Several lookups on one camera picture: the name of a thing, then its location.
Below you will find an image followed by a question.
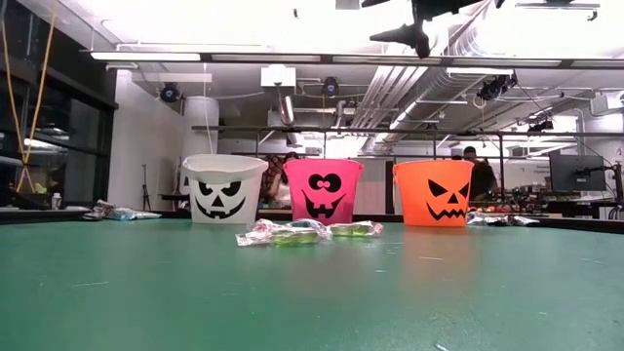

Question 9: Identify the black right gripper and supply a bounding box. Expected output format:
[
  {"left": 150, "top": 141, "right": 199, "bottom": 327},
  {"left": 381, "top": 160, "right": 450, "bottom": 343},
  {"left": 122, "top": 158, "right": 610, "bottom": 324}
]
[{"left": 360, "top": 0, "right": 506, "bottom": 59}]

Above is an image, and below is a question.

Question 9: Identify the white halloween face bucket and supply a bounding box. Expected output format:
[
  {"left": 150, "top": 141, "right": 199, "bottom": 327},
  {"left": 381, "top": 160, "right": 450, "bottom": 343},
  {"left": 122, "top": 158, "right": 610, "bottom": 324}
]
[{"left": 180, "top": 153, "right": 270, "bottom": 225}]

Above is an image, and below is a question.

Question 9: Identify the orange halloween face bucket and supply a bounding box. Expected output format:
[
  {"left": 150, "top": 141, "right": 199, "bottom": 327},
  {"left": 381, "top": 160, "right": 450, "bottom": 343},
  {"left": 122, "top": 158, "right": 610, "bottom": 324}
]
[{"left": 392, "top": 159, "right": 476, "bottom": 228}]

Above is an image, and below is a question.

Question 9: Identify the pink halloween face bucket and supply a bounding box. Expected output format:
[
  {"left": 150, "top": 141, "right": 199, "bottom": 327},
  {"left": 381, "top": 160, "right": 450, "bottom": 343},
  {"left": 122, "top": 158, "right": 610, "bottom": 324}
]
[{"left": 283, "top": 158, "right": 365, "bottom": 227}]

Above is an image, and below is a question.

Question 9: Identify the black ceiling spotlight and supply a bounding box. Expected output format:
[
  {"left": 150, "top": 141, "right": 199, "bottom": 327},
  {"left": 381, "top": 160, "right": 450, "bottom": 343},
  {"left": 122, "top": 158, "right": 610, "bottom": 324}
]
[{"left": 476, "top": 72, "right": 519, "bottom": 102}]

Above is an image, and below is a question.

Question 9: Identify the white ceiling box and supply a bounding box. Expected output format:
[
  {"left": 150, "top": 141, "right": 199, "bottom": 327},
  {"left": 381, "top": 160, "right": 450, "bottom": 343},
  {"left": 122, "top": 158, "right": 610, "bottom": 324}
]
[{"left": 259, "top": 63, "right": 297, "bottom": 89}]

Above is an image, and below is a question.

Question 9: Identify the hanging tube lamp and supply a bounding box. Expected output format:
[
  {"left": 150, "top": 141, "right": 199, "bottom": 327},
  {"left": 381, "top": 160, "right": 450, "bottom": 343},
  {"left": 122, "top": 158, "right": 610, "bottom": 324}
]
[{"left": 277, "top": 95, "right": 296, "bottom": 127}]

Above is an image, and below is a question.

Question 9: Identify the person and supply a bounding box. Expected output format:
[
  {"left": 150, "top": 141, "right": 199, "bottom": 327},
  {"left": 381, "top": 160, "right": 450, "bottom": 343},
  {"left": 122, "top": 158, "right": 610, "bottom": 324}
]
[
  {"left": 259, "top": 151, "right": 299, "bottom": 206},
  {"left": 460, "top": 144, "right": 500, "bottom": 202}
]

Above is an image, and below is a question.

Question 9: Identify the white round pillar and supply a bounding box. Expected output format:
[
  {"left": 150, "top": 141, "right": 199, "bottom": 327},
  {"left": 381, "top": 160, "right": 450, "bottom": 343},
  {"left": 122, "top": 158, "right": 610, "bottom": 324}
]
[{"left": 183, "top": 95, "right": 220, "bottom": 158}]

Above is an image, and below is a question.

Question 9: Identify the black computer monitor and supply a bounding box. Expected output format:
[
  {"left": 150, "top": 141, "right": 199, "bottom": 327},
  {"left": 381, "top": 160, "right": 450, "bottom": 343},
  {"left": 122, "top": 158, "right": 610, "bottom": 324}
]
[{"left": 549, "top": 154, "right": 608, "bottom": 193}]

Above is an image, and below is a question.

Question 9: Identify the overhead LED light bar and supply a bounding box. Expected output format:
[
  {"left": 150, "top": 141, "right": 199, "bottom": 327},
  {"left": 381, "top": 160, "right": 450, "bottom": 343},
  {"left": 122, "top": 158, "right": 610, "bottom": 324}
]
[{"left": 80, "top": 48, "right": 624, "bottom": 69}]

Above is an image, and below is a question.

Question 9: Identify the black tripod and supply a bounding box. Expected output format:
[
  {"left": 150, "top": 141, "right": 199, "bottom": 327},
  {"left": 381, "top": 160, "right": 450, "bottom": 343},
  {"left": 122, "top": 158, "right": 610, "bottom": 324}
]
[{"left": 139, "top": 163, "right": 153, "bottom": 212}]

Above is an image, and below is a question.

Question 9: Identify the silver ventilation duct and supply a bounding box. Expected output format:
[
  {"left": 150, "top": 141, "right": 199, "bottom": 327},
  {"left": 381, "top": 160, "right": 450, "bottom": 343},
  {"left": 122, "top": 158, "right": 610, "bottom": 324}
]
[{"left": 350, "top": 0, "right": 493, "bottom": 152}]

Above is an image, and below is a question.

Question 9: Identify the round black ceiling camera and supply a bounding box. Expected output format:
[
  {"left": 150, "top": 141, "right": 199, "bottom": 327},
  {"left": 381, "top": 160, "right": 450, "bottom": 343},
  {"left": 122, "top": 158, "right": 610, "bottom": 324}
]
[
  {"left": 159, "top": 81, "right": 182, "bottom": 104},
  {"left": 320, "top": 75, "right": 341, "bottom": 98}
]

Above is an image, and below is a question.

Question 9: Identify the black background shelf frame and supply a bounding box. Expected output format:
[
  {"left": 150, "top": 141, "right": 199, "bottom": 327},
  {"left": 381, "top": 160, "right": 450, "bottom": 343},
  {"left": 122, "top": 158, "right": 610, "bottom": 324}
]
[{"left": 190, "top": 125, "right": 624, "bottom": 215}]

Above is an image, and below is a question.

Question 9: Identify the yellow cord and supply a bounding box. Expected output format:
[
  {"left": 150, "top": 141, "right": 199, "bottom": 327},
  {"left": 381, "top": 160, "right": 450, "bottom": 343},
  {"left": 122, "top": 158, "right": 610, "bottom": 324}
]
[{"left": 0, "top": 0, "right": 59, "bottom": 194}]

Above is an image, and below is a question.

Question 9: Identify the black aluminium rig frame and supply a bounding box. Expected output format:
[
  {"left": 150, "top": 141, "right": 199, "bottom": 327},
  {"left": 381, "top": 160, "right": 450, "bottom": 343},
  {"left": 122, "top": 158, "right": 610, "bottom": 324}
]
[{"left": 0, "top": 208, "right": 624, "bottom": 235}]

